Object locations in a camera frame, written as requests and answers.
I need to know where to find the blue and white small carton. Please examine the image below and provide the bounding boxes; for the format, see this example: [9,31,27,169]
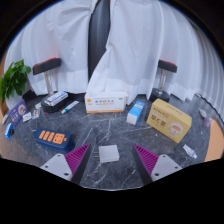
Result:
[126,101,146,126]

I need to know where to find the white pleated sheer curtain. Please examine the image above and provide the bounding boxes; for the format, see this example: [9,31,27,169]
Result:
[189,19,224,114]

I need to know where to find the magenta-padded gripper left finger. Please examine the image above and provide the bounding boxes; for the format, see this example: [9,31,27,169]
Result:
[40,143,92,186]

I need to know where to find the white charger block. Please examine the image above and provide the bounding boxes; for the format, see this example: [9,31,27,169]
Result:
[92,144,120,164]

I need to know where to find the small white and blue tube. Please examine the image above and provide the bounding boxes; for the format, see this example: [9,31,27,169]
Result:
[182,143,198,160]

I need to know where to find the small white sachet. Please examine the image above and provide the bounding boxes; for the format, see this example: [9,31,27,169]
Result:
[198,107,208,118]

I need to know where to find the small blue box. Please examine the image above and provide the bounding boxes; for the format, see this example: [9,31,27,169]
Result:
[3,122,15,140]

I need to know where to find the yellow cardboard box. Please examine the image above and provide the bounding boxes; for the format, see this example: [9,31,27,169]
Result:
[146,98,193,144]

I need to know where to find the blue power strip orange sockets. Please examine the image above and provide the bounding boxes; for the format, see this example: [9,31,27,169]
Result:
[33,128,76,154]

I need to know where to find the small pale purple bottle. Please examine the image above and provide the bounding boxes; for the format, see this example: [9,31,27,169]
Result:
[203,115,213,128]

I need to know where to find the white box with orange stripe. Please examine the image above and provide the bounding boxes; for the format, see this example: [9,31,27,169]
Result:
[84,91,129,114]

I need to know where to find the clear blister pack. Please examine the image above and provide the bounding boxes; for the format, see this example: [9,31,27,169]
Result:
[31,108,42,120]

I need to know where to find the white and blue flat box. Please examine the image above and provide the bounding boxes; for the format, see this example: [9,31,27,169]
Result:
[44,91,69,107]

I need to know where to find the green potted plant white pot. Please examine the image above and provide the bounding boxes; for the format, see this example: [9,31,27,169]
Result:
[0,59,32,108]

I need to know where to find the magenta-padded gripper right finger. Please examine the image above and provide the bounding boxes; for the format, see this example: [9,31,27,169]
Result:
[132,143,183,186]

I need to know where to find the purple cardboard box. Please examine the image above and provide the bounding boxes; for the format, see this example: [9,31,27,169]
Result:
[8,98,29,128]

